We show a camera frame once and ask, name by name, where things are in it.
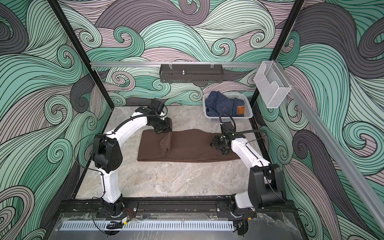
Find white mesh wall holder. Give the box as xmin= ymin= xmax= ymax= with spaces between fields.
xmin=254 ymin=61 xmax=292 ymax=109

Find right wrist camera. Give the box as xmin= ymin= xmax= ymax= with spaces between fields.
xmin=220 ymin=122 xmax=236 ymax=135

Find aluminium rail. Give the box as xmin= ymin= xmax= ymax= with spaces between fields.
xmin=90 ymin=61 xmax=262 ymax=69
xmin=274 ymin=59 xmax=384 ymax=232

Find brown trousers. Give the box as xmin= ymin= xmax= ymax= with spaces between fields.
xmin=137 ymin=129 xmax=239 ymax=163

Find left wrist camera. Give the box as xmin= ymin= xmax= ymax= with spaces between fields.
xmin=149 ymin=99 xmax=165 ymax=115

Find white plastic basket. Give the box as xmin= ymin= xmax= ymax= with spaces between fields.
xmin=202 ymin=92 xmax=253 ymax=122

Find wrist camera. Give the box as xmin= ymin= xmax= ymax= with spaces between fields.
xmin=149 ymin=99 xmax=165 ymax=115
xmin=220 ymin=122 xmax=236 ymax=135

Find blue jeans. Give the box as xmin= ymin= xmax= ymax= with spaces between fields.
xmin=205 ymin=91 xmax=245 ymax=117

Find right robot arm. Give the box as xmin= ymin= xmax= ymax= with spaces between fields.
xmin=210 ymin=134 xmax=286 ymax=209

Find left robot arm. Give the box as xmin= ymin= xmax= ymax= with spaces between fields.
xmin=91 ymin=106 xmax=172 ymax=217

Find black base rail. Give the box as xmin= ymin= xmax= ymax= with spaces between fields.
xmin=58 ymin=196 xmax=296 ymax=219

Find aluminium rail right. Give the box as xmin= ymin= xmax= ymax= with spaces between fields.
xmin=274 ymin=59 xmax=384 ymax=232

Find white slotted cable duct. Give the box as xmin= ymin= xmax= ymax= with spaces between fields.
xmin=59 ymin=220 xmax=235 ymax=231

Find aluminium rail back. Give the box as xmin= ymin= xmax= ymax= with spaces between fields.
xmin=90 ymin=61 xmax=262 ymax=69

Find black perforated metal tray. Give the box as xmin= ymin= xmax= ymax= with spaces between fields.
xmin=159 ymin=65 xmax=224 ymax=85

